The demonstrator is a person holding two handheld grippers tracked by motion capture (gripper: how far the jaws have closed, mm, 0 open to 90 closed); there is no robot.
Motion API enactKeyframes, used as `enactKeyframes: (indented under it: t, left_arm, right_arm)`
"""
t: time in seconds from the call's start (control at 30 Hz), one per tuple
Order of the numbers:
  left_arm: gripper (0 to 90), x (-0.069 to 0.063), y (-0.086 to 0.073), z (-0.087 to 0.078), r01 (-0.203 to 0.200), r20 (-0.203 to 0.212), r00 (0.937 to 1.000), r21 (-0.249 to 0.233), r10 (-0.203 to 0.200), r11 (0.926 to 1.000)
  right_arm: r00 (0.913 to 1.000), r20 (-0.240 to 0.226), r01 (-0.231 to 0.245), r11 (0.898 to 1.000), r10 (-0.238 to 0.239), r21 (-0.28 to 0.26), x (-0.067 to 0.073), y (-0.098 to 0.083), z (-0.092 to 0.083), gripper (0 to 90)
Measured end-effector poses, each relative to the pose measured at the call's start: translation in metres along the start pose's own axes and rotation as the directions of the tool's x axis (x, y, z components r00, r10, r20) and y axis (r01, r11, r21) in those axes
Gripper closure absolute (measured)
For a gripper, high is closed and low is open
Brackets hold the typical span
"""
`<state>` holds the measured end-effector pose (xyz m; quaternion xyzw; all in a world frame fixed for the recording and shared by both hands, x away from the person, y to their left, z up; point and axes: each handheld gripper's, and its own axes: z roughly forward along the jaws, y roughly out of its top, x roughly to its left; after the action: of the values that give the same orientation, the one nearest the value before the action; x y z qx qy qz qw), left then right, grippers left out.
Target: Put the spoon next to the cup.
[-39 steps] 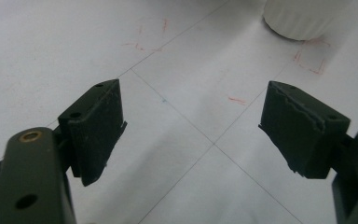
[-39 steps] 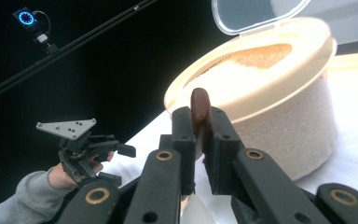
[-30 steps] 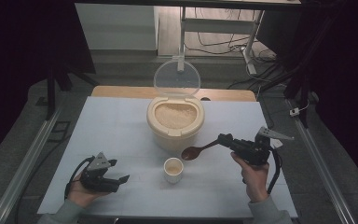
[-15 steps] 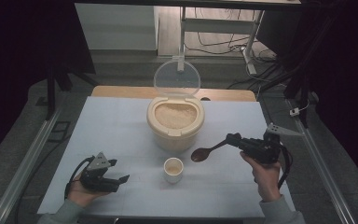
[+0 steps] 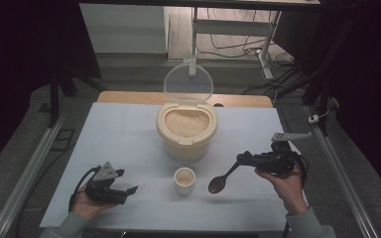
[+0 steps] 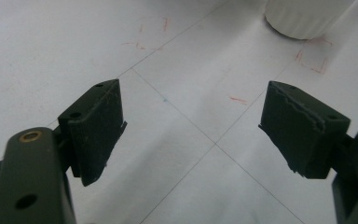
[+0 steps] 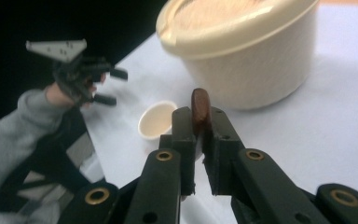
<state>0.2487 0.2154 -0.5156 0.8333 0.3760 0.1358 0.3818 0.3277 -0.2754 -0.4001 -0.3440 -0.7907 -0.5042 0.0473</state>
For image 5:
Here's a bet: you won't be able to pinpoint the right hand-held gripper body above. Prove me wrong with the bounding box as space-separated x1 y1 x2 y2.
254 132 312 176

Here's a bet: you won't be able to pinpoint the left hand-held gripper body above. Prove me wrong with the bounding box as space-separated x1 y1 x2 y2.
85 161 128 205

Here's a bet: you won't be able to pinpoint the brown wooden spoon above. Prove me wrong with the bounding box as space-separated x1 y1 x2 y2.
207 161 242 195

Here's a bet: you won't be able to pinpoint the small white cup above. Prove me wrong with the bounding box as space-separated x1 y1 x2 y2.
174 167 196 196

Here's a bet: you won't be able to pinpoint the cream plastic rice container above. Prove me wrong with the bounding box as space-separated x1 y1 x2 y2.
155 100 219 163

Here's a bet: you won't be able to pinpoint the uncooked rice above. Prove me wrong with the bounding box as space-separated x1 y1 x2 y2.
164 109 210 139

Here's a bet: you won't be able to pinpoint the person's left hand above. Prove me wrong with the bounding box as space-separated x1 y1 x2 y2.
71 184 117 221

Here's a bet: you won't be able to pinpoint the person's right hand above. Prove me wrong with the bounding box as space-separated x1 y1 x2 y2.
254 167 311 216

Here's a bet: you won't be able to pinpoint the pale blue table sheet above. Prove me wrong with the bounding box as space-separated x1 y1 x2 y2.
39 101 311 232

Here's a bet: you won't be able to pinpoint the clear round container lid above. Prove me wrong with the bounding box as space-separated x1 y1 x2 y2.
163 62 214 103

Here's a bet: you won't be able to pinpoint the black metal stand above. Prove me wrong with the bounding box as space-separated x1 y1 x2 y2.
48 65 107 128

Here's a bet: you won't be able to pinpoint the dark curtain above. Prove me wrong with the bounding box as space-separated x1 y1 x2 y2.
272 0 381 202
0 0 102 179

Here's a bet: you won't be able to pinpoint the white cabinet panel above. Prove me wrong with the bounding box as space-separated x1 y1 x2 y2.
79 3 168 55

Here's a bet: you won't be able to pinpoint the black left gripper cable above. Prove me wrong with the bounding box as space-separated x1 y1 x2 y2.
68 166 101 212

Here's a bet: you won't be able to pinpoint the aluminium frame rail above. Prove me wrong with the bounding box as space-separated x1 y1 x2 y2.
0 112 68 238
304 105 380 238

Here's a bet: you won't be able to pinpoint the black floor cables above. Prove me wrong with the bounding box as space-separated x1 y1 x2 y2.
196 9 299 97

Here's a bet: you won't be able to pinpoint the white desk frame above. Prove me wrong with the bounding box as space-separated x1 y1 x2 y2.
189 6 282 80

